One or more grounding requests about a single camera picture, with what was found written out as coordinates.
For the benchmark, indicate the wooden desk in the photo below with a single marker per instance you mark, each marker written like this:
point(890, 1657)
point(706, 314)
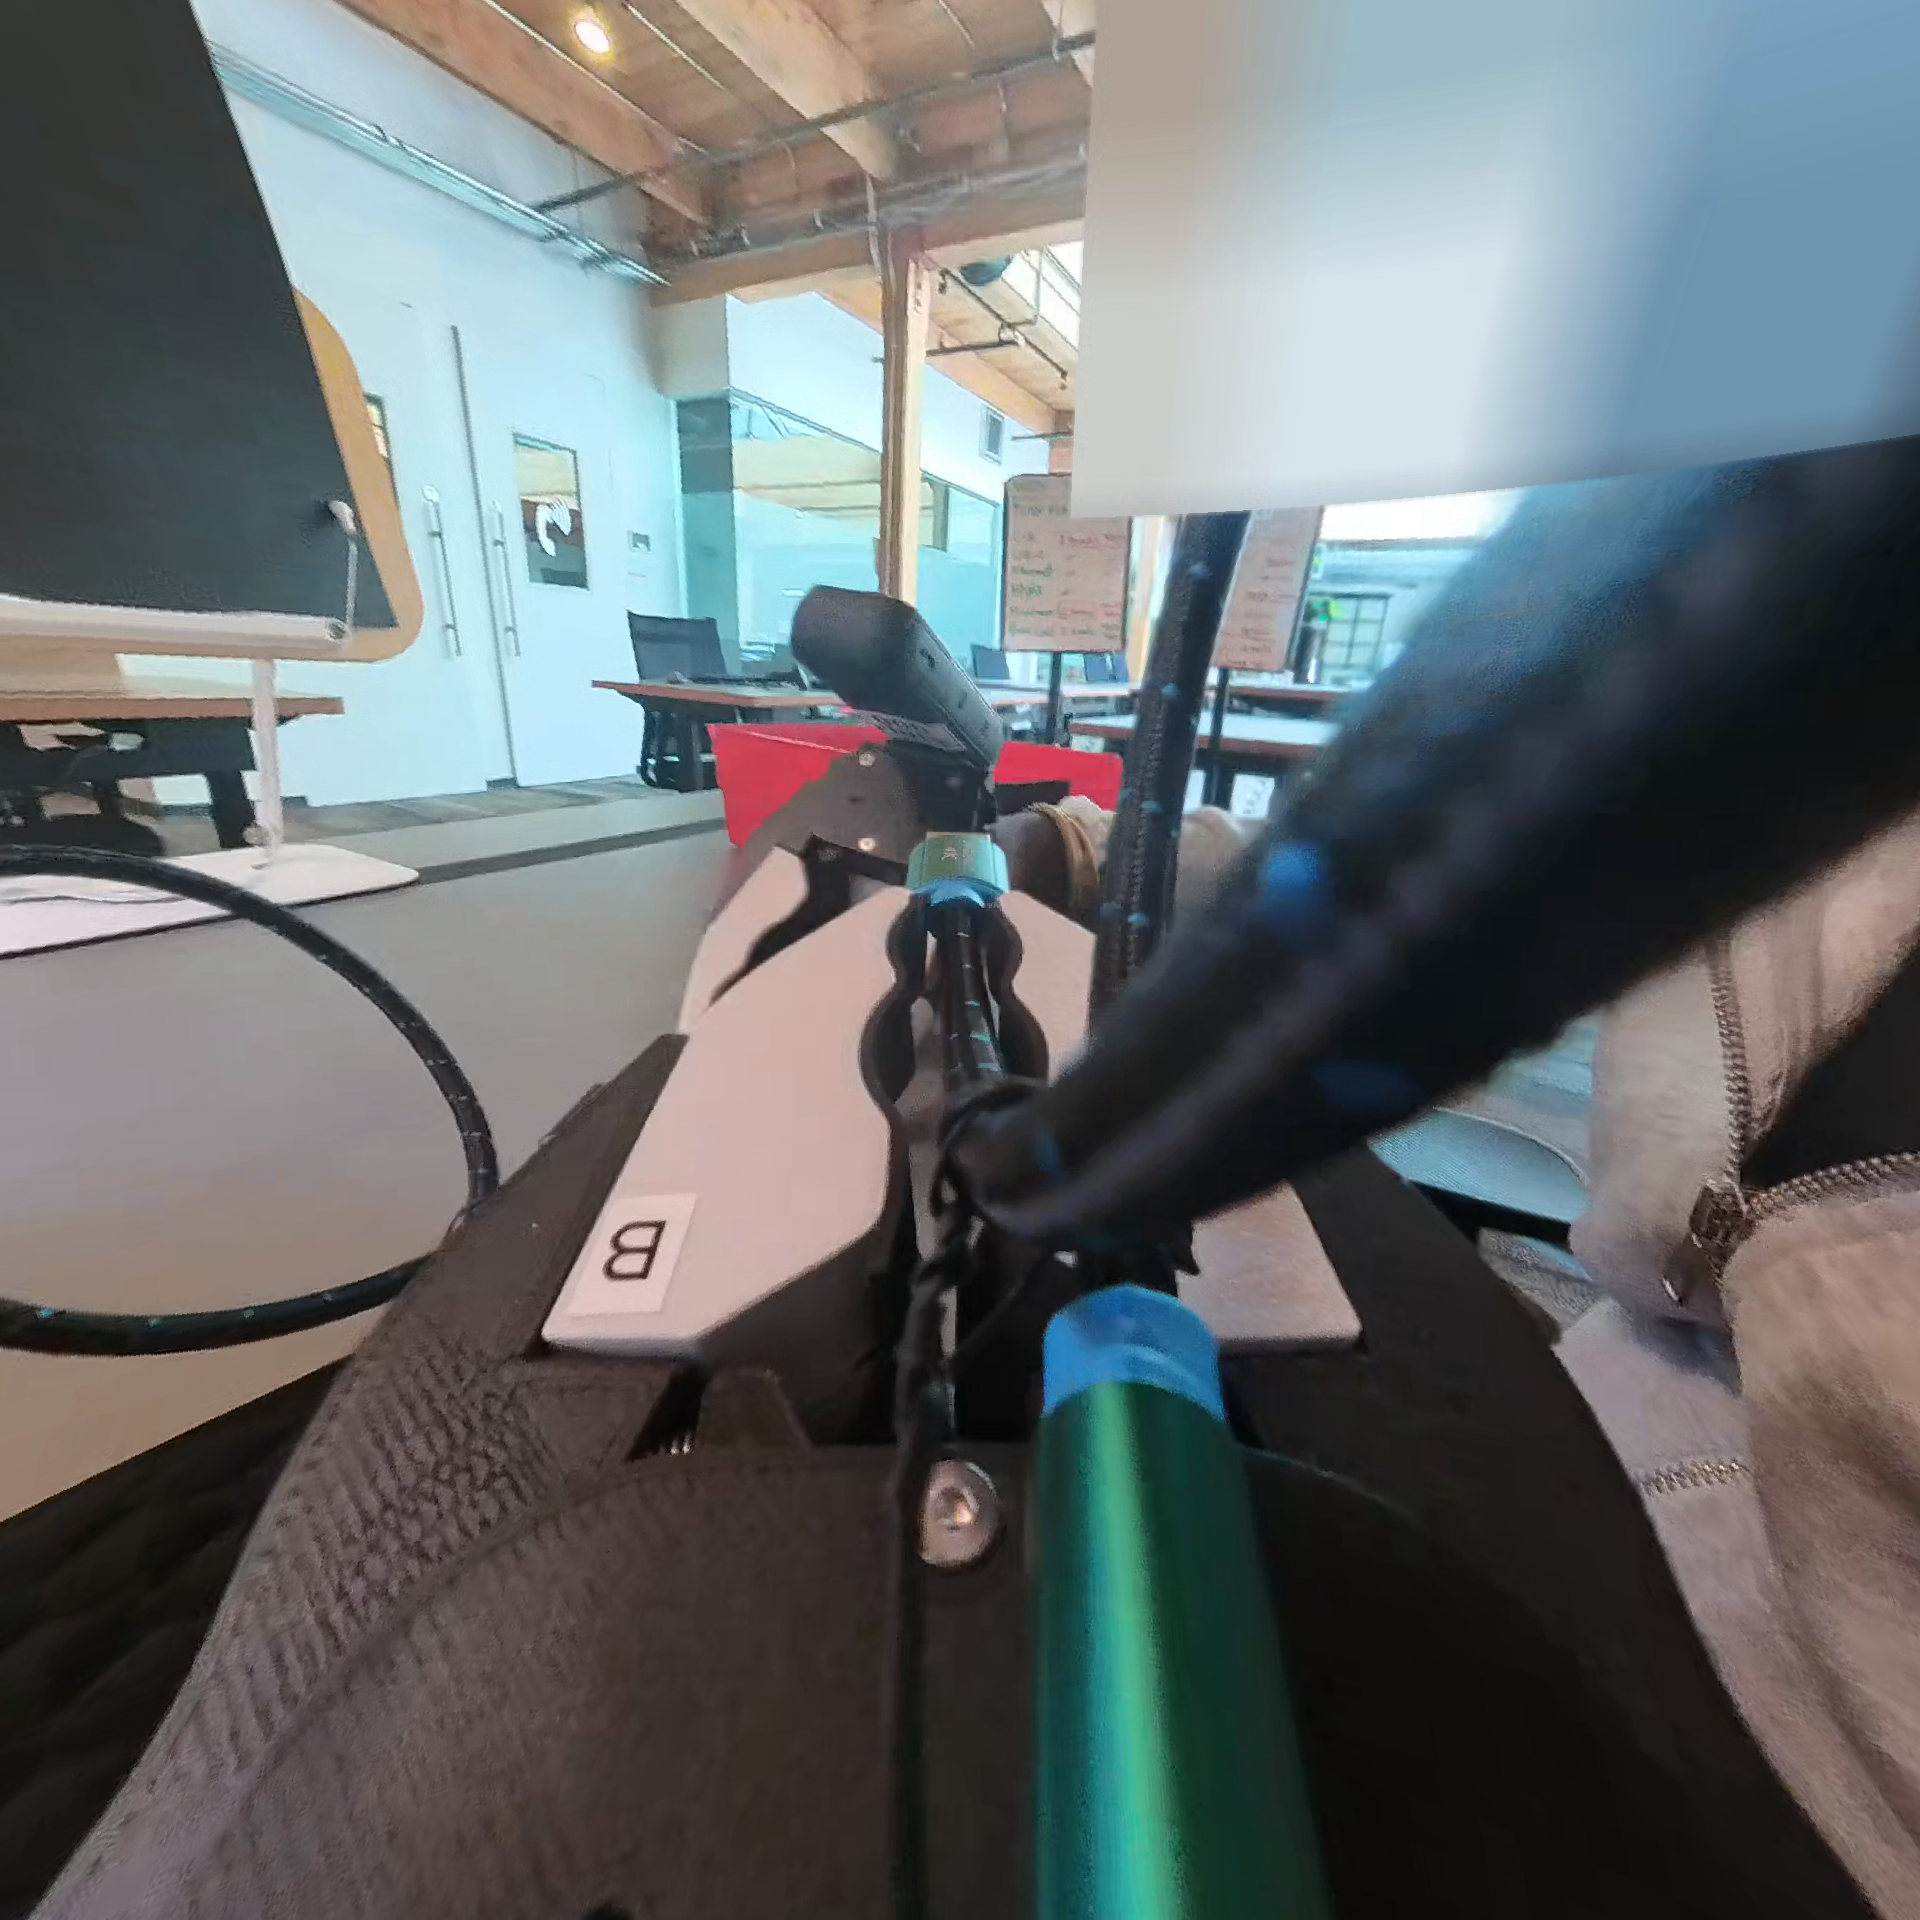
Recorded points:
point(152, 702)

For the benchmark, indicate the whiteboard with writing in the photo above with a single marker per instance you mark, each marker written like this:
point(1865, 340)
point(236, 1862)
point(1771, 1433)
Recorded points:
point(1269, 584)
point(1064, 563)

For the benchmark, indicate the black quilted pouch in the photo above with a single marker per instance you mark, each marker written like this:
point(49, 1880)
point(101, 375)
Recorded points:
point(89, 1679)

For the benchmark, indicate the black mesh chair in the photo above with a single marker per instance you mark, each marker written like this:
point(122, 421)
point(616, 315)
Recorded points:
point(675, 660)

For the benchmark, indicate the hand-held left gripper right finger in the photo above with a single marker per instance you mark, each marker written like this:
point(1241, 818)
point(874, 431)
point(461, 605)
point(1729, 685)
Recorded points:
point(1057, 975)

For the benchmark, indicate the person's right forearm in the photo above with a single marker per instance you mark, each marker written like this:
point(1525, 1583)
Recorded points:
point(1223, 864)

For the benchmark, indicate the wooden table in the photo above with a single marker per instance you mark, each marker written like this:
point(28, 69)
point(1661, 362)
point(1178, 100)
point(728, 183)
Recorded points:
point(706, 694)
point(1244, 733)

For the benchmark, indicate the tilted black board on stand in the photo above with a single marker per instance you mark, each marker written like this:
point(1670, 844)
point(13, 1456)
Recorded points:
point(152, 375)

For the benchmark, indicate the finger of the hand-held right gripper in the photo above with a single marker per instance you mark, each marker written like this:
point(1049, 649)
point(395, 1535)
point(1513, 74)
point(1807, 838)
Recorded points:
point(758, 886)

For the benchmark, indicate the person's right hand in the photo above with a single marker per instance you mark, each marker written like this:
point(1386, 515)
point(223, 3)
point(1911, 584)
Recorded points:
point(1044, 855)

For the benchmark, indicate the person's grey zip hoodie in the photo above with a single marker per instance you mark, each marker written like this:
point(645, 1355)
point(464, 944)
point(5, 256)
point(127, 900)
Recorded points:
point(1801, 1350)

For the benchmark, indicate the red plastic bin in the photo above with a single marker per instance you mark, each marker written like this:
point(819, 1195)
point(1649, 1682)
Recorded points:
point(767, 780)

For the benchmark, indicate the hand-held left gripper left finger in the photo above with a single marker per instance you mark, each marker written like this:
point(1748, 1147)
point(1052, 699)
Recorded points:
point(749, 1140)

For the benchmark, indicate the white double door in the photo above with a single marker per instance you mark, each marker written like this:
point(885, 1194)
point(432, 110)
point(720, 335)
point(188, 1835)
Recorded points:
point(481, 569)

